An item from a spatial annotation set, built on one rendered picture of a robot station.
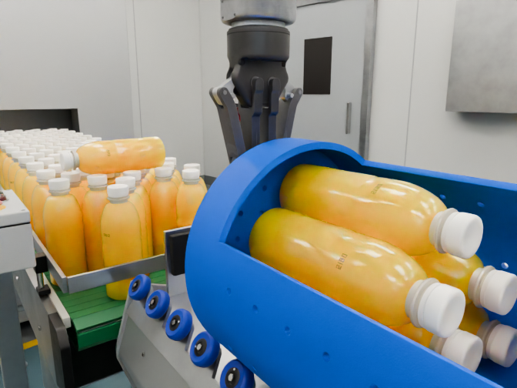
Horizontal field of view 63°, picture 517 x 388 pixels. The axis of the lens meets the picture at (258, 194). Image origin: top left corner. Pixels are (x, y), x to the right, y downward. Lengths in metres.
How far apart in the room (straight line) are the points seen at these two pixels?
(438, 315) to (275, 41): 0.33
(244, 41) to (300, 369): 0.34
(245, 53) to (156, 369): 0.48
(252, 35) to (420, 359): 0.37
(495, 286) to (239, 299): 0.23
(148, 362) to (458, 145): 3.41
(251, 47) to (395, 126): 3.62
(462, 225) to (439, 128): 3.52
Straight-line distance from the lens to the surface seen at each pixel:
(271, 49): 0.50
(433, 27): 3.98
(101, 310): 0.85
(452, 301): 0.36
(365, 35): 4.23
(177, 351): 0.65
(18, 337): 0.96
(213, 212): 0.44
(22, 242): 0.80
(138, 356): 0.76
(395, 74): 4.09
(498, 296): 0.44
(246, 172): 0.45
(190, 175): 0.95
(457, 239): 0.39
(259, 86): 0.51
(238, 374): 0.53
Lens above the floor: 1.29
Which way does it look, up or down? 13 degrees down
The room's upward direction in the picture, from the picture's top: straight up
